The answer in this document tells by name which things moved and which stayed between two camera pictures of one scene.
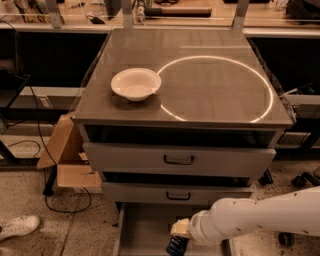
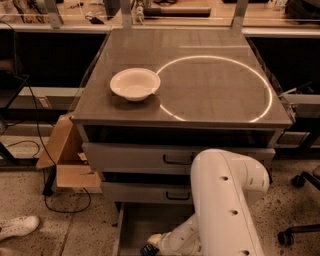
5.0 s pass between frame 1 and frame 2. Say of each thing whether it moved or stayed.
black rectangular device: moved
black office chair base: stayed
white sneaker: stayed
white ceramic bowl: stayed
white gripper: moved
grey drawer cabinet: stayed
